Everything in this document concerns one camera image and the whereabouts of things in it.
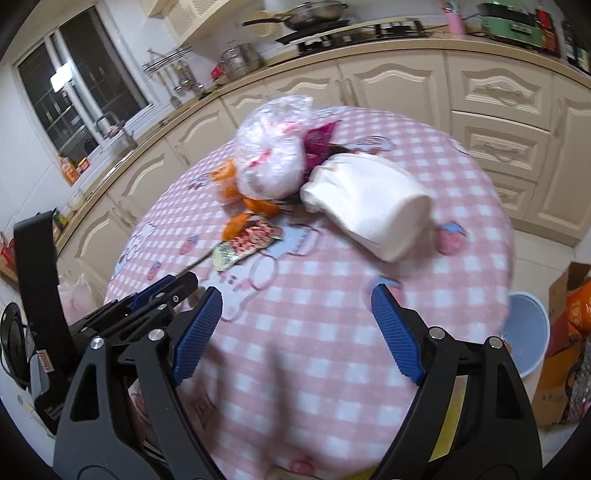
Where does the medium cream drawer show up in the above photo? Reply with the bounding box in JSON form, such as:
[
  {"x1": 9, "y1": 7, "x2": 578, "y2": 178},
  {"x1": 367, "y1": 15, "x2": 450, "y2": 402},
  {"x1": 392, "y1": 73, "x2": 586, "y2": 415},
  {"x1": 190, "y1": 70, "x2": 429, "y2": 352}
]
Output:
[{"x1": 450, "y1": 111, "x2": 551, "y2": 181}]

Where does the orange packet on windowsill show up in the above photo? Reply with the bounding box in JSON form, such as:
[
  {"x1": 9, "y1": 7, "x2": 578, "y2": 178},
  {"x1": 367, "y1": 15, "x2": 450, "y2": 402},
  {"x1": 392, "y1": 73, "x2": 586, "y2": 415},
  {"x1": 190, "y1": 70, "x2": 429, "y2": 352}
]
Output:
[{"x1": 57, "y1": 154, "x2": 91, "y2": 186}]

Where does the cream kitchen cabinet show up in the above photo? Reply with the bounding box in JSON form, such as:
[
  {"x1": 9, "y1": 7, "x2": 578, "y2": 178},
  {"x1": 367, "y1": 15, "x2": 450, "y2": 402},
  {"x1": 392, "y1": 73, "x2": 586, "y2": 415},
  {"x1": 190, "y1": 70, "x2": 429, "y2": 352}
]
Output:
[{"x1": 60, "y1": 46, "x2": 591, "y2": 288}]

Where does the steel faucet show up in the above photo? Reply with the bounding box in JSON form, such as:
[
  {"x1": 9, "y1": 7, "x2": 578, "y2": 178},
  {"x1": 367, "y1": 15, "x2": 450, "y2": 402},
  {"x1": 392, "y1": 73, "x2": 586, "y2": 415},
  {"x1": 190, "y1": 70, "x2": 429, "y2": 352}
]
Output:
[{"x1": 94, "y1": 113, "x2": 140, "y2": 151}]

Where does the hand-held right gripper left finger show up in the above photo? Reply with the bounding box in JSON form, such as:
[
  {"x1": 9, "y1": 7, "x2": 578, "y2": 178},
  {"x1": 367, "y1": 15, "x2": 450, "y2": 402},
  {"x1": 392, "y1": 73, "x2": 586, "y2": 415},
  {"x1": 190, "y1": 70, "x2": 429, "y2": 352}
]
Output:
[{"x1": 53, "y1": 285, "x2": 223, "y2": 480}]

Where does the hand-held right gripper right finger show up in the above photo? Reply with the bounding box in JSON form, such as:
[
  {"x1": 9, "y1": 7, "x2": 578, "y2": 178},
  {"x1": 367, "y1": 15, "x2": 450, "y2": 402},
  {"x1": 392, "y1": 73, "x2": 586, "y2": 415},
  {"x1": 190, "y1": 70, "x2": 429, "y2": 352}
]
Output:
[{"x1": 370, "y1": 282, "x2": 544, "y2": 480}]

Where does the cream range hood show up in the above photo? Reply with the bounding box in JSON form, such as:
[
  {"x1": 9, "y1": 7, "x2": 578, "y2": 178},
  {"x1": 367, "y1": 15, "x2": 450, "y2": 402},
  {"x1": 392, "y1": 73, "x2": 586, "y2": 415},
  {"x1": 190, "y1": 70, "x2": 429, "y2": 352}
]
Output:
[{"x1": 152, "y1": 0, "x2": 279, "y2": 45}]

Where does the green electric cooker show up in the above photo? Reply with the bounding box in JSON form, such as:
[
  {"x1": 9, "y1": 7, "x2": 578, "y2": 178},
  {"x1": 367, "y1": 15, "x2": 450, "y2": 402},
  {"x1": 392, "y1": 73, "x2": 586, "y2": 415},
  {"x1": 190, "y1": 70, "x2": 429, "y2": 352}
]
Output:
[{"x1": 475, "y1": 2, "x2": 546, "y2": 49}]

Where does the large cream drawer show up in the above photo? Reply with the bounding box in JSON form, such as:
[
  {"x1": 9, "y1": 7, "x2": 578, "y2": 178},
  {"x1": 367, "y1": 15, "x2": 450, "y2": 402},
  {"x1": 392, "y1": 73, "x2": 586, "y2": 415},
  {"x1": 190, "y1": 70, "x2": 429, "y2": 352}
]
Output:
[{"x1": 446, "y1": 52, "x2": 553, "y2": 116}]

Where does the white paper towel roll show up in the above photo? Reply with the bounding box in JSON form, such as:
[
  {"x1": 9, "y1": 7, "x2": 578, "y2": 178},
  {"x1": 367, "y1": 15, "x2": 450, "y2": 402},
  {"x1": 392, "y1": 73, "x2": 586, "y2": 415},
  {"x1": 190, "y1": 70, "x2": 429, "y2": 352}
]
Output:
[{"x1": 299, "y1": 153, "x2": 433, "y2": 263}]

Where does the pink checked tablecloth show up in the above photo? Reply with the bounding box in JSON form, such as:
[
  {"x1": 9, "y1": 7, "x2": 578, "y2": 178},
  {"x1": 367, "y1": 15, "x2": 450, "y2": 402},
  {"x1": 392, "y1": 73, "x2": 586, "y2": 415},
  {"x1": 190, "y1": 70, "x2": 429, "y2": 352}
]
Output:
[{"x1": 104, "y1": 105, "x2": 516, "y2": 480}]

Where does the steel pot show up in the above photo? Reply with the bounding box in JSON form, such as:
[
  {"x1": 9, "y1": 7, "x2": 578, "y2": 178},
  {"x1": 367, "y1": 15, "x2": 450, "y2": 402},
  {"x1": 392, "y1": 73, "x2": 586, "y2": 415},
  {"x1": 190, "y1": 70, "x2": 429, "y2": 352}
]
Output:
[{"x1": 219, "y1": 42, "x2": 264, "y2": 79}]

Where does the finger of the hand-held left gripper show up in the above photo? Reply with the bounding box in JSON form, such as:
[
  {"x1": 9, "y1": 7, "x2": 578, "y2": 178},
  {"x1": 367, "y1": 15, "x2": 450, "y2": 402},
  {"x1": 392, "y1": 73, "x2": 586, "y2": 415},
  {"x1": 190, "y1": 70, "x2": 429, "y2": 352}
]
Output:
[
  {"x1": 130, "y1": 271, "x2": 199, "y2": 311},
  {"x1": 69, "y1": 296, "x2": 182, "y2": 352}
]

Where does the red checked sachet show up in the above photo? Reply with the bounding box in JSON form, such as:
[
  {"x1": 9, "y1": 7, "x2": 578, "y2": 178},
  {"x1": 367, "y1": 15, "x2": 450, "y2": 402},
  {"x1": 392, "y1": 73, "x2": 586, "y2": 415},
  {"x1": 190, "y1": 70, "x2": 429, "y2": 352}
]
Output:
[{"x1": 211, "y1": 220, "x2": 284, "y2": 271}]

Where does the magenta snack wrapper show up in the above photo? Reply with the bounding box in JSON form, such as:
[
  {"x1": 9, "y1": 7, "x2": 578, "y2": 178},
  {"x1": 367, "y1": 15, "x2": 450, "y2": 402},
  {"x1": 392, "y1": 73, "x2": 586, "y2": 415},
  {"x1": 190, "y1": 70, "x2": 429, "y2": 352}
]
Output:
[{"x1": 302, "y1": 121, "x2": 343, "y2": 174}]

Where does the white plastic bag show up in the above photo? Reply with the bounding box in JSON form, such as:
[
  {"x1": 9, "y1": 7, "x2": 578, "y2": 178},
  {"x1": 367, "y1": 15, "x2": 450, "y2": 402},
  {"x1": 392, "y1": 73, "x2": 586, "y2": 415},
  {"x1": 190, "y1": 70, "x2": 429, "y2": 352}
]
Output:
[{"x1": 59, "y1": 272, "x2": 103, "y2": 325}]

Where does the light blue trash bin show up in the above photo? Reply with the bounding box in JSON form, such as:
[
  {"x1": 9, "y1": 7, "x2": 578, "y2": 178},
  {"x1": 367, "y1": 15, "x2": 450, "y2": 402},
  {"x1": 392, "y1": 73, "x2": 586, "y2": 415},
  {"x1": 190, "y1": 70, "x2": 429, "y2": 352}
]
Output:
[{"x1": 501, "y1": 291, "x2": 551, "y2": 375}]

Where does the dark sauce bottle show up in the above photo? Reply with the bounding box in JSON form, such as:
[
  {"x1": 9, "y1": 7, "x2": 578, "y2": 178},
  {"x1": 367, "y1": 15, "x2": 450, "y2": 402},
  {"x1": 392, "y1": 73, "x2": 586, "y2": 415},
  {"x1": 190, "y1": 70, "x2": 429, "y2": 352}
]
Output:
[{"x1": 560, "y1": 20, "x2": 578, "y2": 66}]

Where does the steel frying pan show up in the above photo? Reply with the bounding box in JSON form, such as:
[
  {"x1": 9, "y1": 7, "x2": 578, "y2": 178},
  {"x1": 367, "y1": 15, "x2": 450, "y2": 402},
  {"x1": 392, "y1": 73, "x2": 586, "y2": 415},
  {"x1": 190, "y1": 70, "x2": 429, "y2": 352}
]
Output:
[{"x1": 242, "y1": 1, "x2": 350, "y2": 29}]

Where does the orange food bag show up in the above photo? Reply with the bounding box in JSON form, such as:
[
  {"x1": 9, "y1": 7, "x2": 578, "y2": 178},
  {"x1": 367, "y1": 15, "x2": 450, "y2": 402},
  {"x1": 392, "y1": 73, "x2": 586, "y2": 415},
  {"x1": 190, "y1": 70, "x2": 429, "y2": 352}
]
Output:
[{"x1": 565, "y1": 281, "x2": 591, "y2": 343}]

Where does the brown cardboard box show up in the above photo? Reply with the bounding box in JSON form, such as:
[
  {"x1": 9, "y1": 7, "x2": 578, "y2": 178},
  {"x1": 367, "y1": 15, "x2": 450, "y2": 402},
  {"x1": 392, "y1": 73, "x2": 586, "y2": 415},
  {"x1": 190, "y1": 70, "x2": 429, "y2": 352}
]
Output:
[{"x1": 531, "y1": 261, "x2": 591, "y2": 428}]

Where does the small cream drawer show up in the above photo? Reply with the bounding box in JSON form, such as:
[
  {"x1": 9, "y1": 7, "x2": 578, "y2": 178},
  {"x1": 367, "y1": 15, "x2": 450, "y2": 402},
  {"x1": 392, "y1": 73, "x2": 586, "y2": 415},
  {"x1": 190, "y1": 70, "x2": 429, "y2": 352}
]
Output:
[{"x1": 480, "y1": 168, "x2": 526, "y2": 223}]

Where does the black gas stove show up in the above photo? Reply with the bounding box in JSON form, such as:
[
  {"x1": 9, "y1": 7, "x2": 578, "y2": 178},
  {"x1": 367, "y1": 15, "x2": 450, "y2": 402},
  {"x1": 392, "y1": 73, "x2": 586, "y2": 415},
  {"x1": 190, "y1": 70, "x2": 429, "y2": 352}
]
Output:
[{"x1": 276, "y1": 18, "x2": 433, "y2": 54}]

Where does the hanging utensil rack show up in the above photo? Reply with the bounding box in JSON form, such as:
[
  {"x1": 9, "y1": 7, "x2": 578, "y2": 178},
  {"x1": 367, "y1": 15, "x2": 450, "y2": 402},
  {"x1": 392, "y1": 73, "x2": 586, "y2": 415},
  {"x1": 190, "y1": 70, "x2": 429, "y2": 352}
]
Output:
[{"x1": 141, "y1": 46, "x2": 209, "y2": 110}]

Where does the orange peel piece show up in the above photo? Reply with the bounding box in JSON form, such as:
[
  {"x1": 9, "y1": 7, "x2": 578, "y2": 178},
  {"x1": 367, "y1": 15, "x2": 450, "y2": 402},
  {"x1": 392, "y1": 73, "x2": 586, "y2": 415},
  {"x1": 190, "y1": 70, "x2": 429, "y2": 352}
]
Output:
[{"x1": 242, "y1": 196, "x2": 280, "y2": 218}]

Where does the dark kitchen window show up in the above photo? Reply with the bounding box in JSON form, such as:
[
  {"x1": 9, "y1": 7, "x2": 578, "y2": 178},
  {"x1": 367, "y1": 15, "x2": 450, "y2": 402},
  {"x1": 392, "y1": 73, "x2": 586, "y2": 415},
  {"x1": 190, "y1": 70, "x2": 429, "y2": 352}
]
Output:
[{"x1": 17, "y1": 6, "x2": 153, "y2": 158}]

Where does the pink utensil holder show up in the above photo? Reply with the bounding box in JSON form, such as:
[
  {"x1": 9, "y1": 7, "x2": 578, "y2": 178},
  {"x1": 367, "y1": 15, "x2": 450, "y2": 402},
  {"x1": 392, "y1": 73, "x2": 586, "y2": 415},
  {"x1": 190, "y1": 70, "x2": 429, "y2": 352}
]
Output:
[{"x1": 440, "y1": 2, "x2": 467, "y2": 36}]

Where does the small orange wrapper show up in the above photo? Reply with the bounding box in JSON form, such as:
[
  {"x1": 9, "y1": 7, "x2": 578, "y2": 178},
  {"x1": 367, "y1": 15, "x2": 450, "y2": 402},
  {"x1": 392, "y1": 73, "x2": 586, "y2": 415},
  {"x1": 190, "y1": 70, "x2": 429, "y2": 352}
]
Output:
[{"x1": 223, "y1": 213, "x2": 253, "y2": 242}]

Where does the black round appliance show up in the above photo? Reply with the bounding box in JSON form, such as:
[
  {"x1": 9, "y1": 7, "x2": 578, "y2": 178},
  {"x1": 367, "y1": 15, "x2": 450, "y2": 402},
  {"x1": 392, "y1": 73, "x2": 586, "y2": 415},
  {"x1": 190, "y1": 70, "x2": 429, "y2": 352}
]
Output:
[{"x1": 0, "y1": 302, "x2": 36, "y2": 389}]

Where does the clear plastic bag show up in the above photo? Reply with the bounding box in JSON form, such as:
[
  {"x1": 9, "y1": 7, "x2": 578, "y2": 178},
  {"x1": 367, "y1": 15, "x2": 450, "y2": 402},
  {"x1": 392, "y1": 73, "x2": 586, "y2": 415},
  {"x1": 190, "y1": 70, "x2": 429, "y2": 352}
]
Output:
[{"x1": 236, "y1": 95, "x2": 315, "y2": 200}]

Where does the orange snack wrapper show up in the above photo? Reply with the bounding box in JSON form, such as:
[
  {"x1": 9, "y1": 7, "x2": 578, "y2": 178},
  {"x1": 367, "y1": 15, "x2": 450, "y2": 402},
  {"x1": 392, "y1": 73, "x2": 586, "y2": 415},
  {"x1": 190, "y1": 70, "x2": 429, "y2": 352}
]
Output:
[{"x1": 210, "y1": 158, "x2": 241, "y2": 204}]

